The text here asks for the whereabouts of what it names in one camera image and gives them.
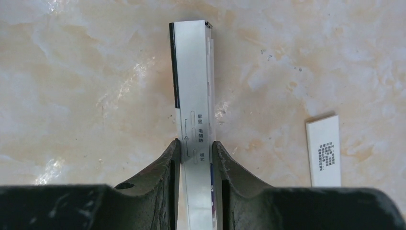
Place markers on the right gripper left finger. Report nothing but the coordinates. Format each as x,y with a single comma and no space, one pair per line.
146,201

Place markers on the white black remote control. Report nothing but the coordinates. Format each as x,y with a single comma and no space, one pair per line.
192,58

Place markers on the white remote battery cover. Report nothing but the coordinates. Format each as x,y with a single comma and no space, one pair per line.
324,152

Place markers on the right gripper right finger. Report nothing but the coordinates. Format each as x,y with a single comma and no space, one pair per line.
245,202

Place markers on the blue battery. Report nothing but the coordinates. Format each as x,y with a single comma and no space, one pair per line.
212,194

